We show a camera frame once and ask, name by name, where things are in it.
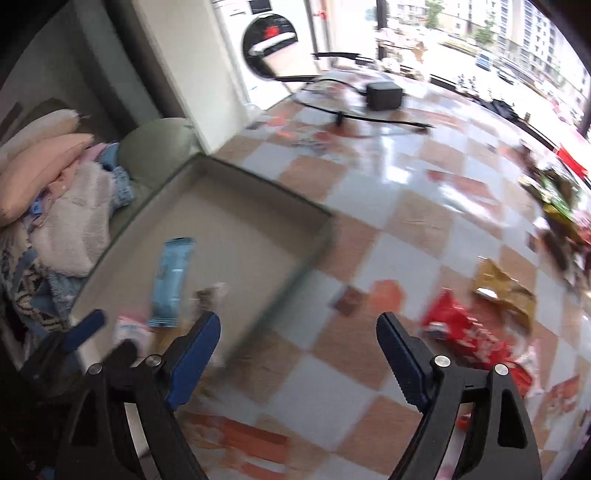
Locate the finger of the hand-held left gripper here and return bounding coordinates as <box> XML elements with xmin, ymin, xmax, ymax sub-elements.
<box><xmin>104</xmin><ymin>339</ymin><xmax>139</xmax><ymax>368</ymax></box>
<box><xmin>21</xmin><ymin>308</ymin><xmax>108</xmax><ymax>385</ymax></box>

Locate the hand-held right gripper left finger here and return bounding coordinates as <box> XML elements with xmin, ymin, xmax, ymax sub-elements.
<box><xmin>55</xmin><ymin>311</ymin><xmax>222</xmax><ymax>480</ymax></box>

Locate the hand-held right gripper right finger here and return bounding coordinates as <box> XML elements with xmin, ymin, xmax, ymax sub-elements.
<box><xmin>376</xmin><ymin>312</ymin><xmax>543</xmax><ymax>480</ymax></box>

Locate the pink white snack packet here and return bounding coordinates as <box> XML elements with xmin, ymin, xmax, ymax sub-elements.
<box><xmin>113</xmin><ymin>315</ymin><xmax>155</xmax><ymax>354</ymax></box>

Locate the glossy red snack packet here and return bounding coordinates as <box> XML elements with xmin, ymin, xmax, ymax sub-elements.
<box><xmin>421</xmin><ymin>288</ymin><xmax>478</xmax><ymax>344</ymax></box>

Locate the light blue snack packet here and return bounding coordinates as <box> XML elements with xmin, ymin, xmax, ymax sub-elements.
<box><xmin>147</xmin><ymin>237</ymin><xmax>195</xmax><ymax>329</ymax></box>

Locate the gold snack packet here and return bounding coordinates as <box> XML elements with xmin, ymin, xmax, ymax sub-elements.
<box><xmin>471</xmin><ymin>257</ymin><xmax>539</xmax><ymax>330</ymax></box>

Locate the grey cardboard box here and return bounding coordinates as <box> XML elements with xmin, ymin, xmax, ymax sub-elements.
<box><xmin>69</xmin><ymin>154</ymin><xmax>335</xmax><ymax>370</ymax></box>

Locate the clear dark snack packet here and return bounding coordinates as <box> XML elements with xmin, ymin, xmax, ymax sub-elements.
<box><xmin>191</xmin><ymin>282</ymin><xmax>230</xmax><ymax>317</ymax></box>

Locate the white fleece cloth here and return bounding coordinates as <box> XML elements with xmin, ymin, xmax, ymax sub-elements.
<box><xmin>30</xmin><ymin>161</ymin><xmax>116</xmax><ymax>278</ymax></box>

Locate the pink garment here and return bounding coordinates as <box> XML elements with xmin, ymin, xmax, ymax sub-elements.
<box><xmin>44</xmin><ymin>144</ymin><xmax>112</xmax><ymax>199</ymax></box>

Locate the light blue lace cloth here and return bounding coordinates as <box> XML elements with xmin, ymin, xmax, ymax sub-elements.
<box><xmin>99</xmin><ymin>143</ymin><xmax>134</xmax><ymax>208</ymax></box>

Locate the pink pillow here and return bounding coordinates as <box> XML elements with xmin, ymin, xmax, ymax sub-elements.
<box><xmin>0</xmin><ymin>133</ymin><xmax>95</xmax><ymax>220</ymax></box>

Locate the checkered plastic tablecloth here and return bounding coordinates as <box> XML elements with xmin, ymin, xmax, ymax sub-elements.
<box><xmin>175</xmin><ymin>69</ymin><xmax>591</xmax><ymax>480</ymax></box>

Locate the cream pillow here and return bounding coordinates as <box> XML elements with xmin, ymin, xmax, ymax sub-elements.
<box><xmin>0</xmin><ymin>108</ymin><xmax>79</xmax><ymax>160</ymax></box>

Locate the pile of mixed snack packets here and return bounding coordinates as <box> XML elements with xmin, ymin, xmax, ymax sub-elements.
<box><xmin>517</xmin><ymin>141</ymin><xmax>591</xmax><ymax>287</ymax></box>

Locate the black power adapter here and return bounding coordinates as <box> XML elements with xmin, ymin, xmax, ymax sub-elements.
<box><xmin>365</xmin><ymin>82</ymin><xmax>404</xmax><ymax>112</ymax></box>

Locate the black bag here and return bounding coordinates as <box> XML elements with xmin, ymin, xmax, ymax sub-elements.
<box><xmin>487</xmin><ymin>98</ymin><xmax>520</xmax><ymax>120</ymax></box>

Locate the white washing machine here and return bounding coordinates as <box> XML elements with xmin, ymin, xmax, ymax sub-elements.
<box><xmin>210</xmin><ymin>0</ymin><xmax>319</xmax><ymax>104</ymax></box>

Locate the beige folding chair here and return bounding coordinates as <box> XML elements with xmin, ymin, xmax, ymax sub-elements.
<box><xmin>274</xmin><ymin>51</ymin><xmax>370</xmax><ymax>84</ymax></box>

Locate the black power cable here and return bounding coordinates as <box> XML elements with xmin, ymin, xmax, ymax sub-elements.
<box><xmin>274</xmin><ymin>74</ymin><xmax>435</xmax><ymax>132</ymax></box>

